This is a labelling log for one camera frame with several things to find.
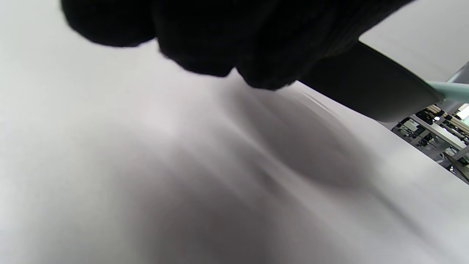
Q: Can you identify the person's left hand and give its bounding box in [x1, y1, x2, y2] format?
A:
[60, 0, 414, 90]

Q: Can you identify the black cast iron frying pan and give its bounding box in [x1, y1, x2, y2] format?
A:
[299, 41, 444, 123]

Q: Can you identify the light blue dessert spatula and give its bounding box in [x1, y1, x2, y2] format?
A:
[427, 81, 469, 103]

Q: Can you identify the beige rolled bundle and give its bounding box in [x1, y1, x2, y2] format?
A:
[427, 104, 469, 134]

